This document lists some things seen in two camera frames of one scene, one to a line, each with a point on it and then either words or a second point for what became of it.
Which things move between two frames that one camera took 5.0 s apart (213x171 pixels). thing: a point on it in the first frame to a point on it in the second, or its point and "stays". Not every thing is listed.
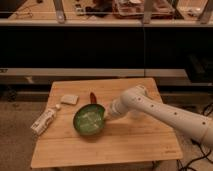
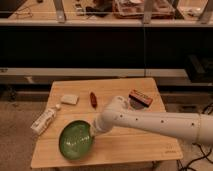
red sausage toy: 93,98 stays
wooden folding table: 133,137 stays
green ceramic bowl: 89,119 to 77,139
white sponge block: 69,99 stays
